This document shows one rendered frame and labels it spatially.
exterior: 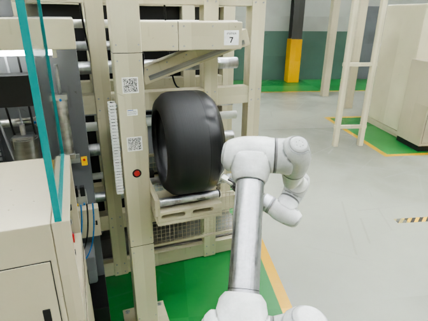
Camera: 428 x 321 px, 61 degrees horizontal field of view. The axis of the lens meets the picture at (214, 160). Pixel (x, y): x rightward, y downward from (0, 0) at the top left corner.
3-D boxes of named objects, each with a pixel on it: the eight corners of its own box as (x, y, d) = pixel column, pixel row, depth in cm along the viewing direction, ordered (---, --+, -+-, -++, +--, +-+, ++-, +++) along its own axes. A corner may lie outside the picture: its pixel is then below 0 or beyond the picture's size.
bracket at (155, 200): (155, 217, 185) (154, 200, 182) (141, 185, 220) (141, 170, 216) (162, 216, 186) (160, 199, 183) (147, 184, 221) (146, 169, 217)
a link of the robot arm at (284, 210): (265, 217, 185) (277, 197, 190) (292, 233, 182) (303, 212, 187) (269, 211, 175) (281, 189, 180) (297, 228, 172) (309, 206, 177)
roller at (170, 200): (156, 204, 192) (158, 209, 189) (156, 197, 190) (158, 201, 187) (217, 194, 204) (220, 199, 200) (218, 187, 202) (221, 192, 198)
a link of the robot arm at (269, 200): (265, 216, 183) (255, 210, 184) (272, 204, 188) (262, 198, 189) (271, 207, 176) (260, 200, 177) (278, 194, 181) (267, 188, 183)
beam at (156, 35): (135, 51, 189) (134, 21, 183) (128, 48, 211) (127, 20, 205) (242, 49, 208) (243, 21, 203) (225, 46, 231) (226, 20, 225)
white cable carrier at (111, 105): (117, 194, 187) (107, 103, 169) (116, 190, 191) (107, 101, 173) (125, 193, 188) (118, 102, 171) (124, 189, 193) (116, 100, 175)
